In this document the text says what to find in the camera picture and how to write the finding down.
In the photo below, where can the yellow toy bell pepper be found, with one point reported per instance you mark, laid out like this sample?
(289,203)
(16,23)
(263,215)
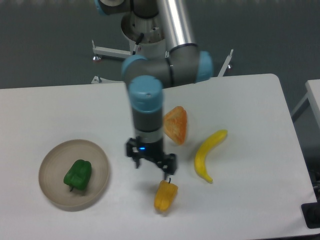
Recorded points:
(165,195)

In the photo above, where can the yellow toy banana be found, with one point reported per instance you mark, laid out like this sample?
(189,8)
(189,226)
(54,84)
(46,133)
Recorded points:
(200,157)

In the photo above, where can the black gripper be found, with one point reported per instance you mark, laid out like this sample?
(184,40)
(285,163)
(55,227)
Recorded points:
(152,152)

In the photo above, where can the orange triangular toy pastry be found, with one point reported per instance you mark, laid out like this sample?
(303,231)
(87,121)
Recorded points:
(175,125)

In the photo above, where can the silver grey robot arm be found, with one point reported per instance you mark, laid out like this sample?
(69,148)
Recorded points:
(146,78)

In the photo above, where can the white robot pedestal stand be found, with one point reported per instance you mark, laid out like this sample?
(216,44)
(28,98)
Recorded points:
(144,38)

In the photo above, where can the beige round plate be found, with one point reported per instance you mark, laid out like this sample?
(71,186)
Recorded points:
(57,163)

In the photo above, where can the white side table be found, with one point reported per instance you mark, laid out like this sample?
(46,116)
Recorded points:
(310,99)

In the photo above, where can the green toy bell pepper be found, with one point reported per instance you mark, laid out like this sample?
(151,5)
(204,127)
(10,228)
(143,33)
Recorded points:
(79,175)

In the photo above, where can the black device at table edge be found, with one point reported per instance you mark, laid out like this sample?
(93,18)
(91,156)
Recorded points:
(311,214)

